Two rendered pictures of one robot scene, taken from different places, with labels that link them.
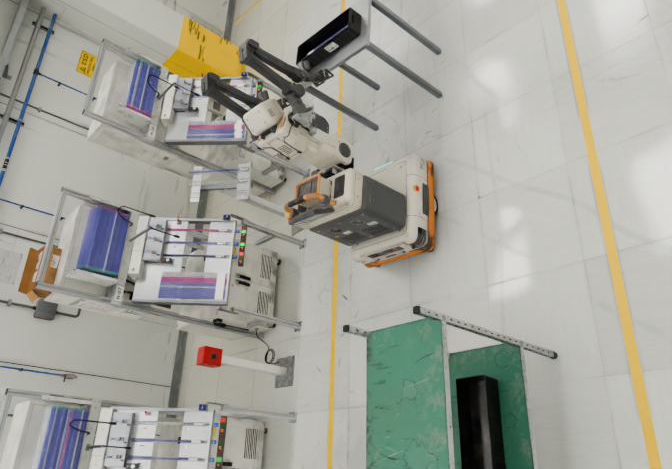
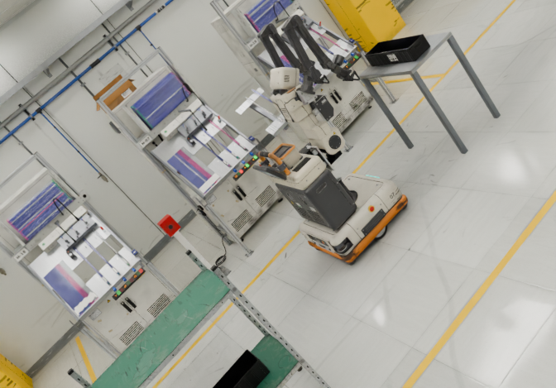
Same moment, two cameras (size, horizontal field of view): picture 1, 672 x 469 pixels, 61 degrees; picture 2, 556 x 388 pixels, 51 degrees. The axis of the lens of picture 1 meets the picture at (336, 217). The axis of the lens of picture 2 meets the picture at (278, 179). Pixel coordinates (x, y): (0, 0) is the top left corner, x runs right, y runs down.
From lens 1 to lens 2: 1.44 m
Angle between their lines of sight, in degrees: 21
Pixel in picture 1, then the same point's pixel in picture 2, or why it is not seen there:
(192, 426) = (121, 259)
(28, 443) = (28, 194)
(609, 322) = not seen: outside the picture
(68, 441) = (47, 209)
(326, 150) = (316, 132)
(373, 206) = (316, 196)
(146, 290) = (164, 151)
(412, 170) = (380, 193)
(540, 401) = not seen: outside the picture
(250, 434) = (163, 299)
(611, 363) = not seen: outside the picture
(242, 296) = (229, 203)
